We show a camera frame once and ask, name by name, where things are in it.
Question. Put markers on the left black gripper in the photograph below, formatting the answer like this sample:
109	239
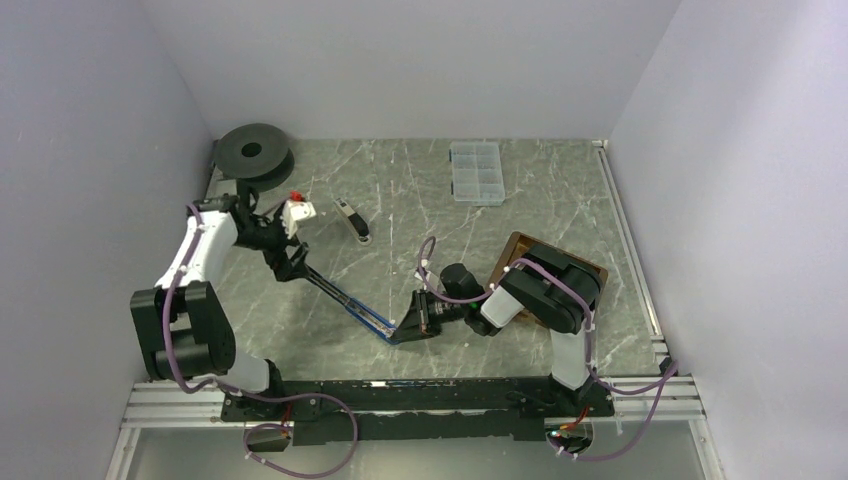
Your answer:
283	267

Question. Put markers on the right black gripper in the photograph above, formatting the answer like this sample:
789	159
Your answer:
418	323

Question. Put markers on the blue stapler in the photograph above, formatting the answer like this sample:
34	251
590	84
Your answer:
383	328

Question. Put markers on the black beige stapler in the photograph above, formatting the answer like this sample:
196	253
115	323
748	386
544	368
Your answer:
354	221

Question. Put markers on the brown staple tray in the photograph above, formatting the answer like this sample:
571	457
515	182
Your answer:
547	284

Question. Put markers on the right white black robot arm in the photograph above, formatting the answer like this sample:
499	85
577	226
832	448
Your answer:
488	312

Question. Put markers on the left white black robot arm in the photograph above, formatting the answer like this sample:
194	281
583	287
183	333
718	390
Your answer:
182	329

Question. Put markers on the black filament spool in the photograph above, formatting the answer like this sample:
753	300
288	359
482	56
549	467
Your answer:
258	154

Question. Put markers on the clear plastic organizer box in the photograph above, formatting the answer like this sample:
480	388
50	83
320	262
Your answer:
477	176

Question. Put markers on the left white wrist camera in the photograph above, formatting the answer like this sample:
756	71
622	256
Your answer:
296	210

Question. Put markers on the aluminium frame rail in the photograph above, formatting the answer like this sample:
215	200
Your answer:
156	405

